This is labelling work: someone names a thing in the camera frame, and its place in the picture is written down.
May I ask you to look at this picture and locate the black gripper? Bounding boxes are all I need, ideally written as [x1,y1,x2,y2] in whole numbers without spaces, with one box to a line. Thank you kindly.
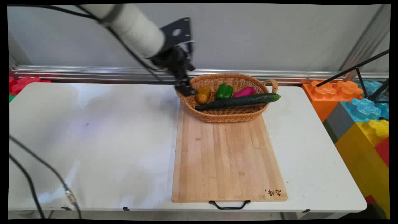
[149,44,198,97]

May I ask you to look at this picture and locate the long dark green cucumber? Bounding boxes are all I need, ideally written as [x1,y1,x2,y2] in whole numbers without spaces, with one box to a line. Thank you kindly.
[195,93,281,111]

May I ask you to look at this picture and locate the yellow toy bell pepper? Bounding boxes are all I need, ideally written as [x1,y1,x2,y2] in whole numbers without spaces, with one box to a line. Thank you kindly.
[195,86,212,105]

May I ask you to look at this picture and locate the green toy bell pepper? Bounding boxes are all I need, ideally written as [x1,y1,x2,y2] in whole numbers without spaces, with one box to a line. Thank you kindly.
[215,83,234,100]

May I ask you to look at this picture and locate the woven wicker basket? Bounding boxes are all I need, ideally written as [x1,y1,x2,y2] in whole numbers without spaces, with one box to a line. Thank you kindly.
[175,73,279,123]

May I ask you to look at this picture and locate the pink toy eggplant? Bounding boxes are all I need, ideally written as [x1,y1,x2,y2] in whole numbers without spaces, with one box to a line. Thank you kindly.
[233,87,256,98]

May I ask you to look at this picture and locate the wooden cutting board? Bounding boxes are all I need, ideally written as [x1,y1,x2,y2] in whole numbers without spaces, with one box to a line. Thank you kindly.
[172,103,288,210]

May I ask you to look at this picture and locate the orange giant building block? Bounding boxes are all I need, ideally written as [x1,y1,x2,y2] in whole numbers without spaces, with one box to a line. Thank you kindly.
[302,80,364,123]

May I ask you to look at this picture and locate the red foam block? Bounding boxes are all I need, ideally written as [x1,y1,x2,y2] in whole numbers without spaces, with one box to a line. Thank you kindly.
[9,76,52,96]

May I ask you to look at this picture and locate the grey giant building block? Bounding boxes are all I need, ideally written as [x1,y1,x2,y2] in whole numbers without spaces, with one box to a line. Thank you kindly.
[322,102,356,144]

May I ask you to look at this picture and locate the black tripod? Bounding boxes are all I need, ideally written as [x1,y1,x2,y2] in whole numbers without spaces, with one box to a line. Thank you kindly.
[316,50,390,104]

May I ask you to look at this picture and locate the blue giant building block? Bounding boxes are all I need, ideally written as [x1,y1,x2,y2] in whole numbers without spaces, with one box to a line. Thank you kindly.
[340,81,389,123]

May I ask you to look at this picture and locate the yellow giant building block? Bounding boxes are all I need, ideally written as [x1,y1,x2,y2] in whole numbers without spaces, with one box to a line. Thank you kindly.
[335,119,391,219]

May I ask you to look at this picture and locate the red giant building block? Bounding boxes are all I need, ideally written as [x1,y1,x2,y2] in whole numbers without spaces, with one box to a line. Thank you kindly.
[374,137,390,167]

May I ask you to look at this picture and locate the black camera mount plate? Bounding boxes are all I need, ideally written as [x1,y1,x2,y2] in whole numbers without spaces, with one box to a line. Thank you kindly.
[160,17,192,54]

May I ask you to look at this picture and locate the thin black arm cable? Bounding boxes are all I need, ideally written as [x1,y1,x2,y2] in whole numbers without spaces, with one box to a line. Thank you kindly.
[8,4,175,84]

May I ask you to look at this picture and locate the aluminium rail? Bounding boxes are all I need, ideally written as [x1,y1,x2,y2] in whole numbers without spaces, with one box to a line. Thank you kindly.
[11,65,389,85]

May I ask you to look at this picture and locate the dark strap around arm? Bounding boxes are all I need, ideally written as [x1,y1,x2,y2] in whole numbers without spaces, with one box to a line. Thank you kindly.
[99,4,125,27]

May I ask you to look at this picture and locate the black cable with silver connector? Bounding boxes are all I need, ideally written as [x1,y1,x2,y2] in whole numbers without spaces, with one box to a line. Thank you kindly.
[9,135,82,219]

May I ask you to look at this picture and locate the plain black cable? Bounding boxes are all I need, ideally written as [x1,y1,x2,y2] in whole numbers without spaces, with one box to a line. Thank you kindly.
[9,155,46,219]

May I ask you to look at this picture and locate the aluminium frame post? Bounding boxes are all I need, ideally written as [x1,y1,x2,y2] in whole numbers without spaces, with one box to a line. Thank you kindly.
[338,4,391,81]

